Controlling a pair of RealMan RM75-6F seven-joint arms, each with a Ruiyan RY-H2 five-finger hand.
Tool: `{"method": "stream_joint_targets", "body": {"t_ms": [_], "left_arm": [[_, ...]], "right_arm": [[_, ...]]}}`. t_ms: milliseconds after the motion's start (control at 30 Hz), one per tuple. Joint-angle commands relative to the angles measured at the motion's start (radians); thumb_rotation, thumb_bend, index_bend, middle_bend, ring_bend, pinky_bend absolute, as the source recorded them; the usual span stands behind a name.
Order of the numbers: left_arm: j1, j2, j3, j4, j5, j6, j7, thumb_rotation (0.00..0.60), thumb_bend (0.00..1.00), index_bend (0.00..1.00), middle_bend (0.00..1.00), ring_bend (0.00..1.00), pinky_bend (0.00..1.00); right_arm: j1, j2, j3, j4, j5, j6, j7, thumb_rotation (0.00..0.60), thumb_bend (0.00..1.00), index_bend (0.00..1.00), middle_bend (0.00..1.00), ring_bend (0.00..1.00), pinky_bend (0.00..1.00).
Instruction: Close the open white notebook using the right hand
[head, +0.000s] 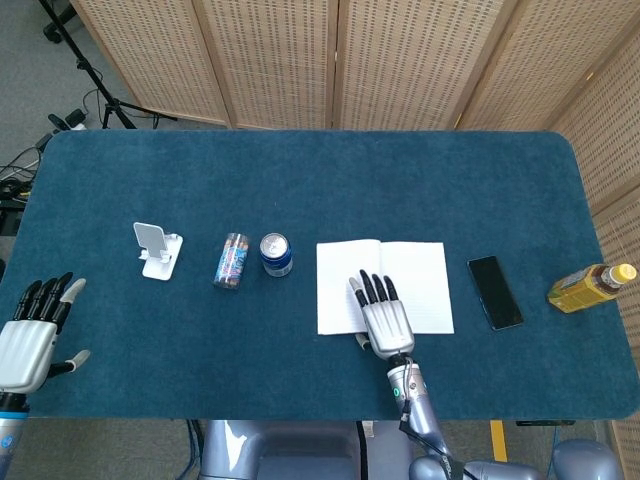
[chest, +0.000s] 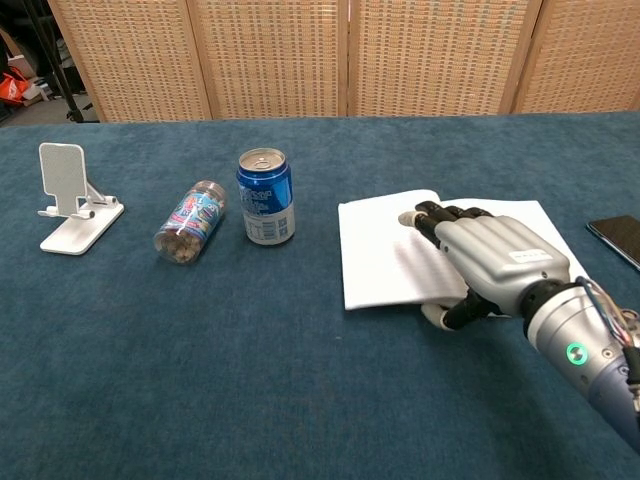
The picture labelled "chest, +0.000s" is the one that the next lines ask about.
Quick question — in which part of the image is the black smartphone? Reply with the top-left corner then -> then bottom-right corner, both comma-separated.
586,215 -> 640,273

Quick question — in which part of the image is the multicoloured wrist cable bundle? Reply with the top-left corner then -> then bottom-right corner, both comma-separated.
574,277 -> 640,416

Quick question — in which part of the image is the white lined paper notebook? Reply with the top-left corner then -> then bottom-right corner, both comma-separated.
337,188 -> 592,312

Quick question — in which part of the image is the woven rattan folding screen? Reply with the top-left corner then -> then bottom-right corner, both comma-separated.
47,0 -> 640,124

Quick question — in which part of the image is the orange bag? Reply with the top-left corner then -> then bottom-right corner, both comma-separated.
0,67 -> 32,105

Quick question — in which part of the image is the blue soda can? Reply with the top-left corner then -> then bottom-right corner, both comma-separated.
235,147 -> 297,246

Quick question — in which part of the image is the white folding phone stand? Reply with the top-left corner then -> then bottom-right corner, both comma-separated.
37,142 -> 126,257

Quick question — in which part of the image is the black tripod stand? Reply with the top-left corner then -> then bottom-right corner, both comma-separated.
24,0 -> 94,124

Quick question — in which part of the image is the clear plastic snack jar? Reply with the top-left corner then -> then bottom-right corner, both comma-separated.
152,179 -> 228,266

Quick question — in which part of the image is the teal fabric table cloth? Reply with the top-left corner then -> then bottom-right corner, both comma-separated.
0,110 -> 640,480

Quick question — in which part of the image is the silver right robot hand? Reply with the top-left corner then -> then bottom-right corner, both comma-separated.
397,200 -> 573,333

